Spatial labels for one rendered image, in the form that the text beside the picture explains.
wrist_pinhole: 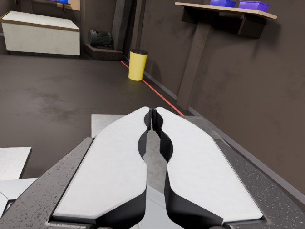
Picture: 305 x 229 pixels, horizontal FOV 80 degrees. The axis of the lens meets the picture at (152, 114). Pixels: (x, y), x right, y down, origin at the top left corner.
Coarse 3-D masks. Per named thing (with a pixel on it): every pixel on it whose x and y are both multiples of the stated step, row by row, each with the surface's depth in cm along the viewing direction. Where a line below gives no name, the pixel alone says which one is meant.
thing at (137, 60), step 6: (132, 54) 425; (138, 54) 420; (144, 54) 424; (132, 60) 431; (138, 60) 427; (144, 60) 435; (132, 66) 438; (138, 66) 435; (144, 66) 448; (132, 72) 444; (138, 72) 443; (132, 78) 451; (138, 78) 452
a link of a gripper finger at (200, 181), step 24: (168, 120) 10; (168, 144) 9; (192, 144) 8; (168, 168) 7; (192, 168) 7; (216, 168) 7; (168, 192) 7; (192, 192) 6; (216, 192) 6; (240, 192) 6; (168, 216) 7; (192, 216) 6; (216, 216) 6; (240, 216) 6
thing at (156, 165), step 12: (96, 120) 82; (108, 120) 84; (192, 120) 99; (204, 120) 102; (96, 132) 75; (156, 144) 75; (144, 156) 68; (156, 156) 69; (156, 168) 64; (156, 180) 59; (132, 228) 45
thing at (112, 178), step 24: (120, 120) 10; (144, 120) 11; (96, 144) 8; (120, 144) 8; (144, 144) 10; (96, 168) 7; (120, 168) 7; (144, 168) 7; (72, 192) 6; (96, 192) 6; (120, 192) 6; (144, 192) 6; (72, 216) 5; (96, 216) 5; (120, 216) 6
